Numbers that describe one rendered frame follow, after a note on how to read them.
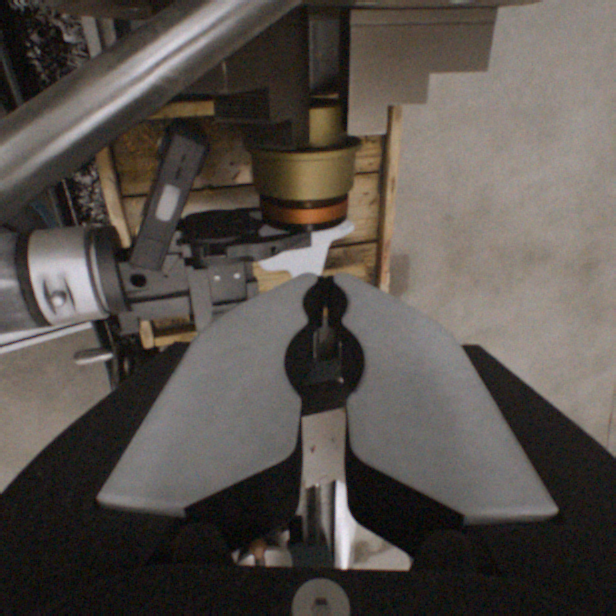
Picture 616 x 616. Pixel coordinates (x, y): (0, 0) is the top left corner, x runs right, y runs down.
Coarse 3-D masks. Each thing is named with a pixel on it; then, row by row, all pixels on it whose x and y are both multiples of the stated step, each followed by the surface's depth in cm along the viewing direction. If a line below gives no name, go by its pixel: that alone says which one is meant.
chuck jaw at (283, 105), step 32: (160, 0) 20; (288, 32) 26; (224, 64) 21; (256, 64) 23; (288, 64) 27; (224, 96) 26; (256, 96) 25; (288, 96) 27; (256, 128) 30; (288, 128) 29
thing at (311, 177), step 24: (312, 120) 32; (336, 120) 33; (312, 144) 32; (336, 144) 34; (360, 144) 34; (264, 168) 33; (288, 168) 32; (312, 168) 32; (336, 168) 33; (264, 192) 34; (288, 192) 33; (312, 192) 33; (336, 192) 34; (264, 216) 37; (288, 216) 35; (312, 216) 35; (336, 216) 36
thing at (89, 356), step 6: (96, 348) 81; (102, 348) 81; (108, 348) 81; (78, 354) 80; (84, 354) 80; (90, 354) 80; (96, 354) 80; (102, 354) 80; (108, 354) 81; (78, 360) 80; (84, 360) 80; (90, 360) 80; (96, 360) 80; (102, 360) 81
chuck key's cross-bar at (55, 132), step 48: (192, 0) 8; (240, 0) 8; (288, 0) 9; (144, 48) 8; (192, 48) 8; (48, 96) 7; (96, 96) 7; (144, 96) 8; (0, 144) 7; (48, 144) 7; (96, 144) 8; (0, 192) 7
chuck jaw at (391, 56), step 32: (352, 32) 30; (384, 32) 30; (416, 32) 31; (448, 32) 31; (480, 32) 31; (352, 64) 31; (384, 64) 31; (416, 64) 32; (448, 64) 32; (480, 64) 32; (352, 96) 32; (384, 96) 32; (416, 96) 33; (352, 128) 33; (384, 128) 34
